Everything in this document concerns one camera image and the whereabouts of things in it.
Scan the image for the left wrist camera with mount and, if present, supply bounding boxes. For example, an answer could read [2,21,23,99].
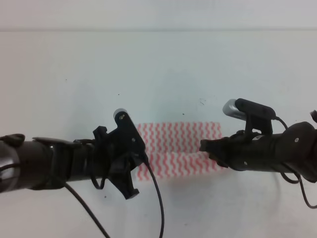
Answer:
[113,108,146,159]

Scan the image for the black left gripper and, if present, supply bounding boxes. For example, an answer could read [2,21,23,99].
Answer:
[93,126,143,200]

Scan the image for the black left camera cable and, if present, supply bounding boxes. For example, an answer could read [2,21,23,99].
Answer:
[64,153,165,238]

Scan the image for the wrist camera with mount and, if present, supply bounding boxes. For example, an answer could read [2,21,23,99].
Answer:
[222,98,276,135]
[113,108,146,159]

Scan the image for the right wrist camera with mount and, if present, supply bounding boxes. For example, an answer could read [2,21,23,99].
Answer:
[222,98,276,135]

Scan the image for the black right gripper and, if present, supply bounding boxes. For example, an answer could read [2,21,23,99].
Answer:
[199,130,263,171]

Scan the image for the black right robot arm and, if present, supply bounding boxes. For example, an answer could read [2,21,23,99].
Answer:
[199,112,317,182]

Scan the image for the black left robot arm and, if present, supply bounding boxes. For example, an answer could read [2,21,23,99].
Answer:
[0,126,146,199]

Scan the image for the pink white wavy striped towel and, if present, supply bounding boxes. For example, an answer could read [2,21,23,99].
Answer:
[136,121,223,179]

